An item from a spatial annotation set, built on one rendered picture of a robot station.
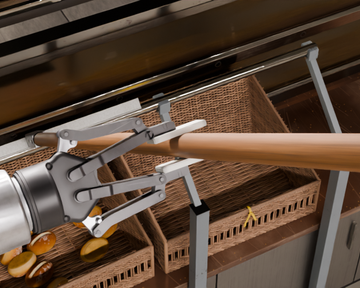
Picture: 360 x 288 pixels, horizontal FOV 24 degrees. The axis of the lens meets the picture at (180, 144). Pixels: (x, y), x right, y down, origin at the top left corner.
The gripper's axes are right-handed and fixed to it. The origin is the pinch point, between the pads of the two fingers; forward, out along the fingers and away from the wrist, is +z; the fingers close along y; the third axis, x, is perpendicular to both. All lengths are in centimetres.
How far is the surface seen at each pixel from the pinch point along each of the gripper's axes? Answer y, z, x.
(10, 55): -21, 10, -144
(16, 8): -31, 10, -116
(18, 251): 35, -4, -159
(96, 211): 33, 23, -162
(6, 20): -29, 7, -118
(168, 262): 52, 35, -143
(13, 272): 40, -8, -155
